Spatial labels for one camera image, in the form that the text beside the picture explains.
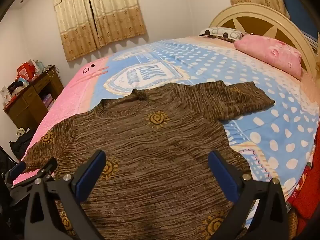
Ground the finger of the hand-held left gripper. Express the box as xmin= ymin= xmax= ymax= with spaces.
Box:
xmin=4 ymin=160 xmax=27 ymax=188
xmin=37 ymin=157 xmax=58 ymax=180

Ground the red cloth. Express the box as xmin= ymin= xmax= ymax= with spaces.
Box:
xmin=286 ymin=161 xmax=320 ymax=240

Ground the cream wooden headboard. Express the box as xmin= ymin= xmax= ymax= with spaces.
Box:
xmin=209 ymin=2 xmax=320 ymax=80

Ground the dark bag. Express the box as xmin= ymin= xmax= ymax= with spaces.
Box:
xmin=7 ymin=79 xmax=29 ymax=94

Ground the black bag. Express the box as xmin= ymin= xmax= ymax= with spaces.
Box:
xmin=9 ymin=127 xmax=36 ymax=161

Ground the blue panel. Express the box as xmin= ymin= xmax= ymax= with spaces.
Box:
xmin=278 ymin=0 xmax=320 ymax=38

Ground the stack of books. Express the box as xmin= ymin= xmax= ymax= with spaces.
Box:
xmin=42 ymin=93 xmax=55 ymax=110

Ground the pink pillow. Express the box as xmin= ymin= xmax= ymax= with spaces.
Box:
xmin=234 ymin=35 xmax=303 ymax=80

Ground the red box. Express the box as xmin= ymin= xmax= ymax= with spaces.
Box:
xmin=16 ymin=62 xmax=36 ymax=81

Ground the white dark patterned pillow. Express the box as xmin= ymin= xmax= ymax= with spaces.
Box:
xmin=199 ymin=27 xmax=248 ymax=42

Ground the pink and blue printed blanket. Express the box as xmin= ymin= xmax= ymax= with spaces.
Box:
xmin=12 ymin=35 xmax=320 ymax=240

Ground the brown knit sweater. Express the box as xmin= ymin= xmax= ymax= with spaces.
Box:
xmin=22 ymin=80 xmax=299 ymax=240

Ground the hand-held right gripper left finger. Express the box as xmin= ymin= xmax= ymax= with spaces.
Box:
xmin=24 ymin=150 xmax=107 ymax=240

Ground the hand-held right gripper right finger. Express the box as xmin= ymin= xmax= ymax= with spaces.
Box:
xmin=208 ymin=151 xmax=295 ymax=240

